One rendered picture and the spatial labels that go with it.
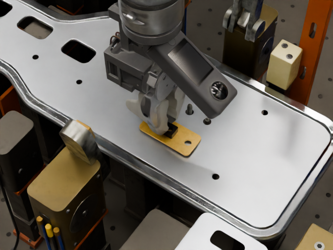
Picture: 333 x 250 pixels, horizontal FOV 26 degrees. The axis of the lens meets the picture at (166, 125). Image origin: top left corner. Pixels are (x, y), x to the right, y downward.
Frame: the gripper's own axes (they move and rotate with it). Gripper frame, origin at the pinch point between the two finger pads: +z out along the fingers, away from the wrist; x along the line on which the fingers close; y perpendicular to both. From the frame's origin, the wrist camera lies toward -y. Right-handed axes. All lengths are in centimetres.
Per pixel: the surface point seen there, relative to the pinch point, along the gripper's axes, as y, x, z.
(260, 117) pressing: -8.9, -9.9, 2.5
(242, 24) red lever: -0.4, -18.2, -4.3
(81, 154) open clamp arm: 4.6, 12.7, -4.7
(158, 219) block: -5.7, 10.8, 4.4
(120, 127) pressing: 6.3, 2.9, 2.2
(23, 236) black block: 20.4, 15.3, 30.5
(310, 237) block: -24.4, 6.0, -3.2
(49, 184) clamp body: 6.2, 17.4, -2.3
